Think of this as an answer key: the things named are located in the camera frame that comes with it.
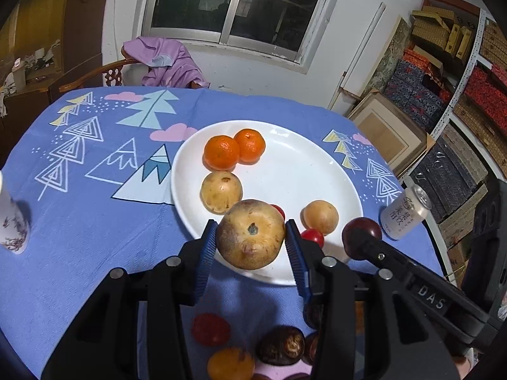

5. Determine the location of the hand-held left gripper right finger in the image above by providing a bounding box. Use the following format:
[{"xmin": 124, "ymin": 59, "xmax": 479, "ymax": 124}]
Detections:
[{"xmin": 285, "ymin": 218, "xmax": 460, "ymax": 380}]

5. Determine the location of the wooden glass cabinet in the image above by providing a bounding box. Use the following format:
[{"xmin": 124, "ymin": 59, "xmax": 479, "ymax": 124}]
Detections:
[{"xmin": 0, "ymin": 0, "xmax": 113, "ymax": 155}]

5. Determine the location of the white plate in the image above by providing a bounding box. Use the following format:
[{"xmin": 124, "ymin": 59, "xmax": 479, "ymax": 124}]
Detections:
[{"xmin": 170, "ymin": 120, "xmax": 364, "ymax": 286}]

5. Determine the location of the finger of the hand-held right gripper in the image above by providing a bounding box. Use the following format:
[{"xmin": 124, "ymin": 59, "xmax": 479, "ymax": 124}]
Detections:
[{"xmin": 344, "ymin": 225, "xmax": 492, "ymax": 349}]

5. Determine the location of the patterned stone slab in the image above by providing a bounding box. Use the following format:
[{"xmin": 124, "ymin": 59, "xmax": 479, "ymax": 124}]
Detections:
[{"xmin": 364, "ymin": 16, "xmax": 413, "ymax": 96}]

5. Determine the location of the wooden chair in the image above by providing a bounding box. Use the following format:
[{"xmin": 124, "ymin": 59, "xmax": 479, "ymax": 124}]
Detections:
[{"xmin": 59, "ymin": 57, "xmax": 210, "ymax": 93}]

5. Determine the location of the white drink can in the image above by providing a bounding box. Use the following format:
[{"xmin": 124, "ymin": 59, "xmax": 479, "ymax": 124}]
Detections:
[{"xmin": 380, "ymin": 184, "xmax": 432, "ymax": 241}]

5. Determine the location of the shelf of patterned boxes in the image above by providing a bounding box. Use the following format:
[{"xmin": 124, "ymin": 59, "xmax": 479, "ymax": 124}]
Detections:
[{"xmin": 386, "ymin": 0, "xmax": 507, "ymax": 282}]

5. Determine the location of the sliding glass window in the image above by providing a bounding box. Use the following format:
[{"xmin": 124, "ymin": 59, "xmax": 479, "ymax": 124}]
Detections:
[{"xmin": 140, "ymin": 0, "xmax": 349, "ymax": 74}]

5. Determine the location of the orange mandarin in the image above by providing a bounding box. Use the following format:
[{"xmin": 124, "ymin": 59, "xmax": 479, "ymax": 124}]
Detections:
[
  {"xmin": 234, "ymin": 129, "xmax": 266, "ymax": 164},
  {"xmin": 203, "ymin": 135, "xmax": 241, "ymax": 171}
]

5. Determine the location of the wooden picture frame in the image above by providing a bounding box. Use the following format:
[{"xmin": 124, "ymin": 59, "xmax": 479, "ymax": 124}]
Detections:
[{"xmin": 346, "ymin": 91, "xmax": 436, "ymax": 175}]

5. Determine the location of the blue printed tablecloth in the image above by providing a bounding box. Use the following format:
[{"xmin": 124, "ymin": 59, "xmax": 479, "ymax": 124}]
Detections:
[{"xmin": 0, "ymin": 87, "xmax": 456, "ymax": 380}]

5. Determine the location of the speckled tan round fruit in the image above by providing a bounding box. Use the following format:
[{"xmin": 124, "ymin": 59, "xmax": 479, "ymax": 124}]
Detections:
[{"xmin": 216, "ymin": 200, "xmax": 286, "ymax": 270}]

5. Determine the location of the white floral paper cup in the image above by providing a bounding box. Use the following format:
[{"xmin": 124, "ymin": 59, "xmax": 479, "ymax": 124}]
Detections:
[{"xmin": 0, "ymin": 170, "xmax": 31, "ymax": 253}]

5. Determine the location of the yellow round fruit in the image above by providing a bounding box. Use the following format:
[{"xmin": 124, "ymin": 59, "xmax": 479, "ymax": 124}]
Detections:
[{"xmin": 207, "ymin": 347, "xmax": 256, "ymax": 380}]

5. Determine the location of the purple passion fruit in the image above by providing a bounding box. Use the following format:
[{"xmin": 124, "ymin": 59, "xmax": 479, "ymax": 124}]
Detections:
[{"xmin": 342, "ymin": 217, "xmax": 383, "ymax": 260}]

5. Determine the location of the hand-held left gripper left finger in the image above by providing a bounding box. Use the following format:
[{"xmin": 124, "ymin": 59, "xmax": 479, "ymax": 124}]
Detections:
[{"xmin": 42, "ymin": 218, "xmax": 218, "ymax": 380}]

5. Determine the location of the purple cloth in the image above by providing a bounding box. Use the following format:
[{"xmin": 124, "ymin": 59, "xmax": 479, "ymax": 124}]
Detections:
[{"xmin": 122, "ymin": 36, "xmax": 211, "ymax": 88}]

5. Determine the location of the white board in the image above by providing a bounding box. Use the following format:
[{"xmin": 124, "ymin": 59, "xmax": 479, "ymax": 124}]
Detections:
[{"xmin": 329, "ymin": 2, "xmax": 387, "ymax": 107}]

